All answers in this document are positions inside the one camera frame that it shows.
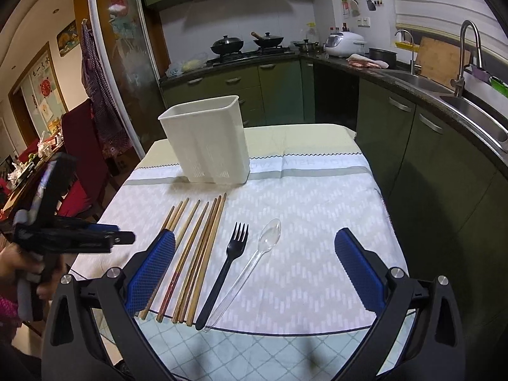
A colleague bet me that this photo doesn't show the wooden chopstick two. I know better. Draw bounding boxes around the wooden chopstick two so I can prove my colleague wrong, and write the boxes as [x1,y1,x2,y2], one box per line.
[139,198,190,320]

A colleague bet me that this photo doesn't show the wooden chopstick one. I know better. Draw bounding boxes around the wooden chopstick one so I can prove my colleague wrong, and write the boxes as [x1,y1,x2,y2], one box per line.
[139,227,175,313]

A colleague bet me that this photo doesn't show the wooden chopstick three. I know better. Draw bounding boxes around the wooden chopstick three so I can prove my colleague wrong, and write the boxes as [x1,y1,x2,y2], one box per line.
[156,200,202,323]

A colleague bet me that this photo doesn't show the wooden chopstick seven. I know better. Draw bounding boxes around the wooden chopstick seven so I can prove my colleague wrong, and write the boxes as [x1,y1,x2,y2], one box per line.
[185,193,227,327]

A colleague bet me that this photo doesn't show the wooden chopstick four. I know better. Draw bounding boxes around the wooden chopstick four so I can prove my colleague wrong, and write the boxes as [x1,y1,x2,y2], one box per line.
[156,201,210,324]

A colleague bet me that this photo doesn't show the wooden chopstick five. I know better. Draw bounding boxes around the wooden chopstick five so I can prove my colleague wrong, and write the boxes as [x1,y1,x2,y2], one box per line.
[172,195,222,324]

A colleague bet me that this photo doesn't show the wooden chopstick six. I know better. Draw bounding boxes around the wooden chopstick six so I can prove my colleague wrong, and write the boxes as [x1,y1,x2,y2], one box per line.
[174,194,226,326]

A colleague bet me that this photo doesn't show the black plastic fork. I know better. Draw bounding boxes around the black plastic fork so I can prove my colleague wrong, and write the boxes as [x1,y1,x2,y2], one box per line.
[195,223,249,330]

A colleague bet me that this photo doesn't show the clear plastic spoon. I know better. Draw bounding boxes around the clear plastic spoon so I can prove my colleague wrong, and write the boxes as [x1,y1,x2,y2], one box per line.
[204,218,282,331]

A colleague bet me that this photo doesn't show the steel kitchen faucet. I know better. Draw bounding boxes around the steel kitchen faucet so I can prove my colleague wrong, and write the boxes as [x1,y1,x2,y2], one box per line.
[450,19,485,98]

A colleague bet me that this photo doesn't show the person's left hand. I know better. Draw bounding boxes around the person's left hand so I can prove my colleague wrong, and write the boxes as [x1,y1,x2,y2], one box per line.
[1,237,68,321]

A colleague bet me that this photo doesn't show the wooden dining table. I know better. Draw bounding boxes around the wooden dining table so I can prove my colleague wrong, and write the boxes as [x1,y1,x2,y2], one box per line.
[1,144,65,221]

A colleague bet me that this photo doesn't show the red cushioned wooden chair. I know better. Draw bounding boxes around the red cushioned wooden chair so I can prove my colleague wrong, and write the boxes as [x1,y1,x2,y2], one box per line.
[58,99,118,219]

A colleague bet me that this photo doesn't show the checkered hanging apron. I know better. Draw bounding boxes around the checkered hanging apron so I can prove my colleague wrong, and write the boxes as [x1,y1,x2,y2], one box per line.
[80,19,132,157]

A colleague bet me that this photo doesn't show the white plastic utensil holder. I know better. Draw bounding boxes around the white plastic utensil holder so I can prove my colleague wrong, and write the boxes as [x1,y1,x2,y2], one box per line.
[158,95,250,185]

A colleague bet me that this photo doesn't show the white patterned tablecloth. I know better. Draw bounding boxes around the white patterned tablecloth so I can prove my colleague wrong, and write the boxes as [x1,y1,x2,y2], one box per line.
[71,124,406,335]

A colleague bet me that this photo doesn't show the steel double sink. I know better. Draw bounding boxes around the steel double sink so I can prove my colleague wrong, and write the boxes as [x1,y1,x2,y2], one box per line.
[381,70,507,153]

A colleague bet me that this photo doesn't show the black wok with lid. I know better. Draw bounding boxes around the black wok with lid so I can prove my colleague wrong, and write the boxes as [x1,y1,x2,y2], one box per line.
[210,35,244,56]

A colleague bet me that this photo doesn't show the small steel faucet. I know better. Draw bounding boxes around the small steel faucet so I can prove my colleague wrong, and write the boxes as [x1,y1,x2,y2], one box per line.
[394,29,421,76]

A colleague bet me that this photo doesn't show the wooden cutting board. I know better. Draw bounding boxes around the wooden cutting board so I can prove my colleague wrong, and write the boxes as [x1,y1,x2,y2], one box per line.
[414,36,461,89]

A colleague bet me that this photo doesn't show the pink cloth on counter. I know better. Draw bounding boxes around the pink cloth on counter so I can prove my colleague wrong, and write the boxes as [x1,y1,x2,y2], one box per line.
[347,53,389,70]

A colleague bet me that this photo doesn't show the black pot on counter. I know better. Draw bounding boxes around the black pot on counter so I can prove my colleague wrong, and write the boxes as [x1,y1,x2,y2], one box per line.
[369,47,397,69]

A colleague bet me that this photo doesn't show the white rice cooker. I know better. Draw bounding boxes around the white rice cooker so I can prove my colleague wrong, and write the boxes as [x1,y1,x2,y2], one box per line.
[324,32,366,58]

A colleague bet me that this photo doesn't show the small steel pot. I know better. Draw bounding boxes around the small steel pot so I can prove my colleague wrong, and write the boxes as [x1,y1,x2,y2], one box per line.
[292,39,319,53]

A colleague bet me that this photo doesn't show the white window blind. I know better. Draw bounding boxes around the white window blind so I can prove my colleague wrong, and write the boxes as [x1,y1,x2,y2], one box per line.
[393,0,507,64]

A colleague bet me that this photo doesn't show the black wok with handle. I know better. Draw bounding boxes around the black wok with handle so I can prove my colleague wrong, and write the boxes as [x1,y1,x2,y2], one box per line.
[251,31,283,49]

